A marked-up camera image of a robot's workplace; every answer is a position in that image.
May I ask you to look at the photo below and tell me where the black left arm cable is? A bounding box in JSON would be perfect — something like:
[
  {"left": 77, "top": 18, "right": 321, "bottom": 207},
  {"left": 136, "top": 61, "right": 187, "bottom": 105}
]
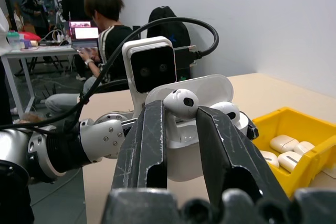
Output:
[{"left": 0, "top": 16, "right": 220, "bottom": 137}]

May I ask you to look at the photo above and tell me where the laptop with pink screen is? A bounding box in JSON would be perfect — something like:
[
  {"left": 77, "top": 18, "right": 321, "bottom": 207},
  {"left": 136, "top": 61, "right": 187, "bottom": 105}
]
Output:
[{"left": 68, "top": 20, "right": 100, "bottom": 50}]

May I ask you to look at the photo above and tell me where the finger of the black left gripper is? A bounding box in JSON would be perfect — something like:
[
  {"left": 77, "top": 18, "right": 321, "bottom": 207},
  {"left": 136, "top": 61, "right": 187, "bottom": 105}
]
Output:
[{"left": 245, "top": 115, "right": 260, "bottom": 141}]

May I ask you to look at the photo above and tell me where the white desk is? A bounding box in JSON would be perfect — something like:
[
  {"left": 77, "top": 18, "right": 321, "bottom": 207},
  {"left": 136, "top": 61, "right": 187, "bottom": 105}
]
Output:
[{"left": 0, "top": 44, "right": 79, "bottom": 114}]

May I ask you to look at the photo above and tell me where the white earbud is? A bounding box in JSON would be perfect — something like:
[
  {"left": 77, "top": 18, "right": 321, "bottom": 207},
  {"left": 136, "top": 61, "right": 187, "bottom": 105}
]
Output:
[
  {"left": 163, "top": 89, "right": 200, "bottom": 143},
  {"left": 209, "top": 101, "right": 241, "bottom": 130}
]

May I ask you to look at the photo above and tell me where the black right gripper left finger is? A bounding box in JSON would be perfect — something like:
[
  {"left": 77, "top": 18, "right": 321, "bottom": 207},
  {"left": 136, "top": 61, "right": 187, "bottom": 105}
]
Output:
[{"left": 110, "top": 100, "right": 169, "bottom": 190}]

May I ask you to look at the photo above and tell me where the red bag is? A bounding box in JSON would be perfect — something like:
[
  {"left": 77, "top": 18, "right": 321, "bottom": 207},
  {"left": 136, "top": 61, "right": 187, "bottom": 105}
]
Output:
[{"left": 17, "top": 31, "right": 41, "bottom": 42}]

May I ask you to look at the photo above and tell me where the yellow plastic bin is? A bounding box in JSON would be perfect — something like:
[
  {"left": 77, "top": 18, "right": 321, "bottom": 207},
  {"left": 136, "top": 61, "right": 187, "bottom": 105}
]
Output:
[{"left": 251, "top": 106, "right": 336, "bottom": 198}]

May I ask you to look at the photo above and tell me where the green lidded cup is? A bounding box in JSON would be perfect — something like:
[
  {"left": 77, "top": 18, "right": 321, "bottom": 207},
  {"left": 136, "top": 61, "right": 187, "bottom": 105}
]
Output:
[{"left": 6, "top": 31, "right": 23, "bottom": 50}]

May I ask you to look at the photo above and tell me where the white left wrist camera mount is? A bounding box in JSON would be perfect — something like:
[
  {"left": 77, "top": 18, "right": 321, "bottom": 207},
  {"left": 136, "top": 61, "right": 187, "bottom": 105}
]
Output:
[{"left": 121, "top": 36, "right": 177, "bottom": 120}]

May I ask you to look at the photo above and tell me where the seated person in striped shirt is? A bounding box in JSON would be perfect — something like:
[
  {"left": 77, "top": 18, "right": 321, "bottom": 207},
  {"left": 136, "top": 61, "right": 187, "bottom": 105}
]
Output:
[{"left": 45, "top": 0, "right": 134, "bottom": 120}]

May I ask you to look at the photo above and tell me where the person in black hoodie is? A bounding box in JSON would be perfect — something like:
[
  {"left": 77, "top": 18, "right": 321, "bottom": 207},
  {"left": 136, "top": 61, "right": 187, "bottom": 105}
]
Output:
[{"left": 146, "top": 5, "right": 192, "bottom": 51}]

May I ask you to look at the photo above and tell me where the standing person in black jacket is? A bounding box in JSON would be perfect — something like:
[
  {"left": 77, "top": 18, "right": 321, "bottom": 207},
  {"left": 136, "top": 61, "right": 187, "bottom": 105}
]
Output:
[{"left": 20, "top": 0, "right": 50, "bottom": 38}]

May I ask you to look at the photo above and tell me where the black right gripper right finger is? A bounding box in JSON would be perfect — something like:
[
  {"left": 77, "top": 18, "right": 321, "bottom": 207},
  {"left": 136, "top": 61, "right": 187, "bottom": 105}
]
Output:
[{"left": 195, "top": 105, "right": 291, "bottom": 204}]

